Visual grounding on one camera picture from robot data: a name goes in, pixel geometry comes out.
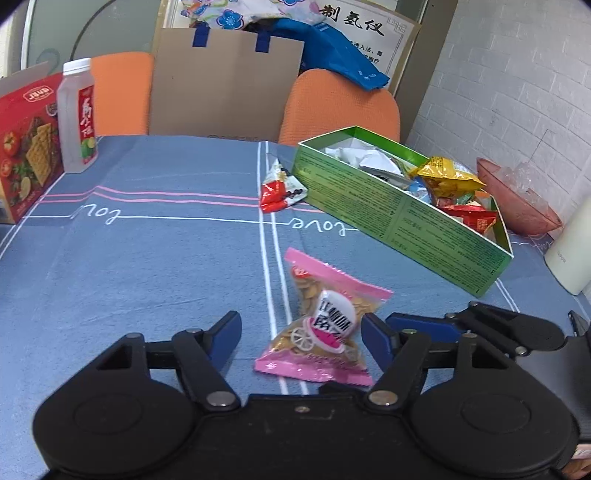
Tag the red cracker box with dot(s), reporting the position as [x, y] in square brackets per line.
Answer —
[27, 147]

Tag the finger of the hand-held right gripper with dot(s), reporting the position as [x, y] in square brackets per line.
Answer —
[425, 325]

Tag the pink-edged cracker packet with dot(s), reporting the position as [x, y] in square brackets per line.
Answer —
[318, 314]

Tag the pink plastic bowl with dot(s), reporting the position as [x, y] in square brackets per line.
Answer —
[526, 217]

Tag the white thermos jug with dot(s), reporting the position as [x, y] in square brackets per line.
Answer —
[572, 249]

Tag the blue plastic bag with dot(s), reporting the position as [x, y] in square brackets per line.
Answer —
[337, 50]

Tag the red white black snack packet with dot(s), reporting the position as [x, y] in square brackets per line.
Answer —
[279, 189]

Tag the golden yellow foil snack packet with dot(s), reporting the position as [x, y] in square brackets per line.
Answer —
[445, 177]

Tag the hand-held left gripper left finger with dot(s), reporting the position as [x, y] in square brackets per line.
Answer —
[226, 334]

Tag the floral cloth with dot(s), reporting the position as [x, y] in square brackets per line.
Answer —
[231, 14]

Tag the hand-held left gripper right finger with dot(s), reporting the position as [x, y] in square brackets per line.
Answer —
[376, 339]

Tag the green cardboard box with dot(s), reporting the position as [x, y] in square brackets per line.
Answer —
[392, 217]

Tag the orange chair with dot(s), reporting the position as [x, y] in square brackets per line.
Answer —
[122, 92]
[341, 106]

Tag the white foil snack packet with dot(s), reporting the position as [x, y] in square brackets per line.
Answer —
[364, 157]

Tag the white drink bottle red label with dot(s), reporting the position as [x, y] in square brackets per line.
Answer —
[76, 124]

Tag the clear plastic wrap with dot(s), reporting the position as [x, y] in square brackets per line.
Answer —
[521, 182]

